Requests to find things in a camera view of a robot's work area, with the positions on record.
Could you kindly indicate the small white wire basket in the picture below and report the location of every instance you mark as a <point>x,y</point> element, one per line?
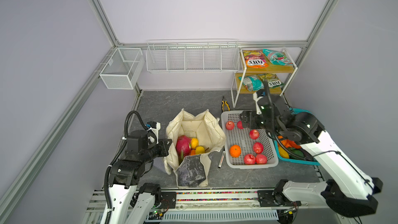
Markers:
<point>123,68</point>

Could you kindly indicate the red apple front right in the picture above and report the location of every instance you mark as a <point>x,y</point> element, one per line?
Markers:
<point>261,159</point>

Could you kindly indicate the red apple back right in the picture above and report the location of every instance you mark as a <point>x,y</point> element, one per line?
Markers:
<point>254,134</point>

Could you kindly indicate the grey cloth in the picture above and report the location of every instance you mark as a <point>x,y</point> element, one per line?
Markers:
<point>159,164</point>

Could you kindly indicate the long white wire basket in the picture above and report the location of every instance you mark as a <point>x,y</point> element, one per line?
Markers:
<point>192,55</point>

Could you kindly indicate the white plastic fruit basket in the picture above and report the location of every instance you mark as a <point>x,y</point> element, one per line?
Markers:
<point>241,138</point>

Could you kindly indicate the red apple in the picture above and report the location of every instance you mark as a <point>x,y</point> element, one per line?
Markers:
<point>254,134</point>
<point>230,125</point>
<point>240,125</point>
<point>261,159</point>

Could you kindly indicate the teal snack bag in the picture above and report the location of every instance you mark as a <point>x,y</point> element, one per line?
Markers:
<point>252,82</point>

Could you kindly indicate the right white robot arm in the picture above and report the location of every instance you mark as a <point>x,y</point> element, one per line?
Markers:
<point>350,192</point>

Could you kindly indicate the red apple back middle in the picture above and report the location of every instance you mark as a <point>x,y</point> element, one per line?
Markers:
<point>240,125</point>

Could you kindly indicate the silver marker pen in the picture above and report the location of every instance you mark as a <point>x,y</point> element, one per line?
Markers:
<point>221,159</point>

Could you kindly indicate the orange Fox's candy bag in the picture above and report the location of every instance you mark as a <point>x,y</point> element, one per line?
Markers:
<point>255,59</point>

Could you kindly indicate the teal plastic vegetable basket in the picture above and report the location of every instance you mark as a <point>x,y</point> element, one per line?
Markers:
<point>311,163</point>

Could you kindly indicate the orange persimmon with leaves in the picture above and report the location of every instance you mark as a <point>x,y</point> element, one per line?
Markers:
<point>192,152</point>

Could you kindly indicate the small yellow lemon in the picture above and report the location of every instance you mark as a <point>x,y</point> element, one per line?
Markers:
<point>200,150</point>

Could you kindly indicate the yellow vegetable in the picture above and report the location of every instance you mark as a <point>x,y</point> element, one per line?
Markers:
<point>283,153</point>

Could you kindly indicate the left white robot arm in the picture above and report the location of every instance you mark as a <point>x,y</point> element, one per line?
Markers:
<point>126,201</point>

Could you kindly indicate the cream canvas grocery bag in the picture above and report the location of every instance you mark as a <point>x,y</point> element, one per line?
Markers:
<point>192,171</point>

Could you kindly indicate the orange tangerine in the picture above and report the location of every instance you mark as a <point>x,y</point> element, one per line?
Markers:
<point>235,151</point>

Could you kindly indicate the small orange pumpkin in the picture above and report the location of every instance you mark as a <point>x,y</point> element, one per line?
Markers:
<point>288,143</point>

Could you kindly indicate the green pink snack bag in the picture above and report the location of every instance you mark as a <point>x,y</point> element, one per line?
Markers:
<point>277,58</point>

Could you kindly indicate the green pepper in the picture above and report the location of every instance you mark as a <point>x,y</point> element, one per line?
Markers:
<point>297,152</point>

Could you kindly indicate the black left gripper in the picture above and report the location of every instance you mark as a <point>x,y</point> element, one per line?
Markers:
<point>164,145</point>

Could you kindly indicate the pink dragon fruit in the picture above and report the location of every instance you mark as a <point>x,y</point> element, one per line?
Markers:
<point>183,147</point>

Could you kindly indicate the green Fox's candy bag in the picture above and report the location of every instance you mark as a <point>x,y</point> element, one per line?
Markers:
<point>272,80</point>

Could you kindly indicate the white wooden two-tier shelf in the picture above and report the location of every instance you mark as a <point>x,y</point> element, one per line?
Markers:
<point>275,65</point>

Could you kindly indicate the yellow handled pliers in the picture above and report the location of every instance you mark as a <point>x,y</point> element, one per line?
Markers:
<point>224,105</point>

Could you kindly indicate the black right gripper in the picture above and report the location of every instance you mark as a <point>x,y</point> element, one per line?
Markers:
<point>252,115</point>

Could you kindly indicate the red apple back left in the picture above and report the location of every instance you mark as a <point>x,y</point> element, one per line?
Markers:
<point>230,125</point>

